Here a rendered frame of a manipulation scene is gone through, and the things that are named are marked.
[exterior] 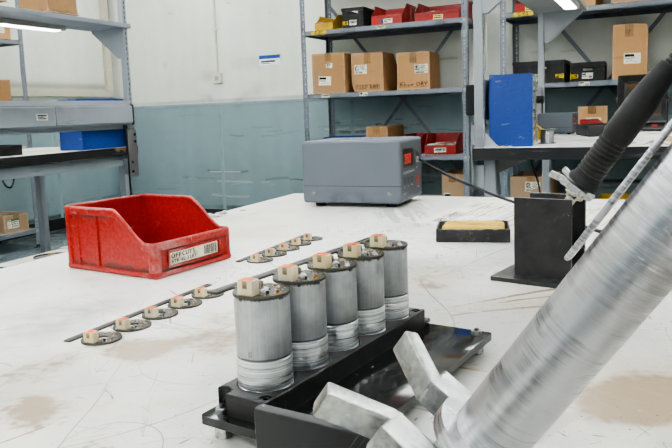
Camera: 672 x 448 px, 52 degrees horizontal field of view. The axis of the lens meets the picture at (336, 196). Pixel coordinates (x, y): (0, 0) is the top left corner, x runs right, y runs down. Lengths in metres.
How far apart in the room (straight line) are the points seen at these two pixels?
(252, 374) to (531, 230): 0.31
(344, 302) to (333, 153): 0.67
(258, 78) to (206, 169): 0.93
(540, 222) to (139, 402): 0.33
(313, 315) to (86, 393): 0.13
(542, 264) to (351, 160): 0.48
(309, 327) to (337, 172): 0.69
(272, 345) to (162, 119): 6.06
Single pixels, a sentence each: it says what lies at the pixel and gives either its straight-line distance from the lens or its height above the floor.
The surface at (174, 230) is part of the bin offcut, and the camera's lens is 0.73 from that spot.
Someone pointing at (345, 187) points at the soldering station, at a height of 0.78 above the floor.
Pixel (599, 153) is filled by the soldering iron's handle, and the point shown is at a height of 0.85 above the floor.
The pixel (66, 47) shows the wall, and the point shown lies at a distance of 6.36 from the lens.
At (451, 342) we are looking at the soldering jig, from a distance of 0.39.
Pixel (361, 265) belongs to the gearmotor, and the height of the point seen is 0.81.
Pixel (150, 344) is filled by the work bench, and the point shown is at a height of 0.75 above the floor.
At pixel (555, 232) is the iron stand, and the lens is 0.55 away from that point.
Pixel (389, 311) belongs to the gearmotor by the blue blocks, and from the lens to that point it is 0.39.
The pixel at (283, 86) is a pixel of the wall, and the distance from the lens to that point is 5.67.
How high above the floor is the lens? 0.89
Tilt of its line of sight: 7 degrees down
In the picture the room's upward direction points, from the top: 2 degrees counter-clockwise
